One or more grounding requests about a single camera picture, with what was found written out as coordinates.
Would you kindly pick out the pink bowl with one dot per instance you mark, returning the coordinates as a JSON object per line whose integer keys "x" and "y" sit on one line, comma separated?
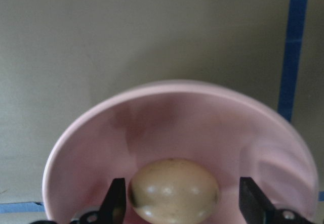
{"x": 230, "y": 134}

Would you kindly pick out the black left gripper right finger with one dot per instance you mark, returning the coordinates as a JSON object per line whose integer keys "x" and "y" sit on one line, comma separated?
{"x": 260, "y": 203}

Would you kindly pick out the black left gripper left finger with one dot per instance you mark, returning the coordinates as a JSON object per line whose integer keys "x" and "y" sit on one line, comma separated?
{"x": 113, "y": 208}

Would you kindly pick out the brown egg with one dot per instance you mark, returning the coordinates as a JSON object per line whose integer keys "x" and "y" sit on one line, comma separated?
{"x": 173, "y": 190}

